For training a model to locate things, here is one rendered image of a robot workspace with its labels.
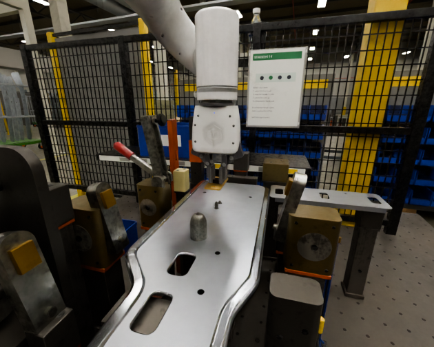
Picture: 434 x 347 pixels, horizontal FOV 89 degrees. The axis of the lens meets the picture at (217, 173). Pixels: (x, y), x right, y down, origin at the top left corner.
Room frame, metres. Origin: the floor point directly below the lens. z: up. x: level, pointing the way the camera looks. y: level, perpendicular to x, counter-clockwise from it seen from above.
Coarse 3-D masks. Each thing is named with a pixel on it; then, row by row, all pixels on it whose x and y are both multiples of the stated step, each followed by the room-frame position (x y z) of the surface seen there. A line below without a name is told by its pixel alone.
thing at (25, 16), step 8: (24, 16) 5.74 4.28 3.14; (24, 24) 5.76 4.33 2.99; (32, 24) 5.88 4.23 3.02; (24, 32) 5.78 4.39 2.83; (32, 32) 5.84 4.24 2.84; (32, 40) 5.81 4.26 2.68; (40, 72) 5.82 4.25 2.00; (40, 88) 5.75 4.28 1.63; (48, 104) 5.85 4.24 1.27; (48, 112) 5.81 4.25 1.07; (48, 128) 5.75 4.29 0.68; (56, 136) 5.89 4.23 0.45; (56, 144) 5.85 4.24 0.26; (64, 152) 5.93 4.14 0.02
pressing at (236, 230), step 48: (192, 192) 0.58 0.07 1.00; (240, 192) 0.59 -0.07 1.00; (144, 240) 0.35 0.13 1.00; (192, 240) 0.35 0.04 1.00; (240, 240) 0.35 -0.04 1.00; (144, 288) 0.24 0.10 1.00; (192, 288) 0.24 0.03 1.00; (240, 288) 0.24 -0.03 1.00; (96, 336) 0.17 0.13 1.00; (144, 336) 0.18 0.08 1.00; (192, 336) 0.18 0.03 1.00
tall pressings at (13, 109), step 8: (16, 72) 6.74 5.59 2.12; (0, 80) 6.26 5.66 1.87; (8, 80) 6.61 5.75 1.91; (16, 80) 6.73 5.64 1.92; (8, 88) 6.38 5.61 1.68; (8, 96) 6.20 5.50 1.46; (16, 96) 6.50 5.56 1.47; (24, 96) 6.62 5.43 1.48; (0, 104) 6.06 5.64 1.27; (8, 104) 6.16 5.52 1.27; (16, 104) 6.50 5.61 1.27; (24, 104) 6.62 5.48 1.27; (0, 112) 6.03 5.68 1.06; (8, 112) 6.15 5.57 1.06; (16, 112) 6.32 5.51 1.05; (24, 112) 6.62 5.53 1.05; (0, 120) 6.03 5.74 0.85; (8, 120) 6.15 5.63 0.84; (16, 120) 6.28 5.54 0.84; (0, 128) 6.03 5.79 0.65; (8, 128) 6.15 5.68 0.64; (16, 128) 6.28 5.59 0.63; (0, 136) 5.84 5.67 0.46; (16, 136) 6.27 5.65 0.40; (24, 136) 6.41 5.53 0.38
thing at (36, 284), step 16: (0, 240) 0.20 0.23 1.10; (16, 240) 0.21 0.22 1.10; (32, 240) 0.22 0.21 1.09; (0, 256) 0.19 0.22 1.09; (16, 256) 0.20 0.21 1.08; (32, 256) 0.21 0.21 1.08; (0, 272) 0.19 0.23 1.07; (16, 272) 0.20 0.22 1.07; (32, 272) 0.21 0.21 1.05; (48, 272) 0.22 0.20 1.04; (16, 288) 0.19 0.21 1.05; (32, 288) 0.20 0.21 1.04; (48, 288) 0.21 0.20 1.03; (16, 304) 0.19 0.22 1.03; (32, 304) 0.20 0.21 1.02; (48, 304) 0.21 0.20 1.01; (64, 304) 0.22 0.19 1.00; (32, 320) 0.19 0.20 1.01; (48, 320) 0.20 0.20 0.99
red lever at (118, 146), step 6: (114, 144) 0.55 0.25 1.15; (120, 144) 0.55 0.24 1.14; (120, 150) 0.54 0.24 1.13; (126, 150) 0.54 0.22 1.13; (126, 156) 0.54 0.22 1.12; (132, 156) 0.54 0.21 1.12; (138, 162) 0.53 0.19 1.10; (144, 162) 0.54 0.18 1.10; (144, 168) 0.53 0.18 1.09; (150, 168) 0.53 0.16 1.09; (150, 174) 0.53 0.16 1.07
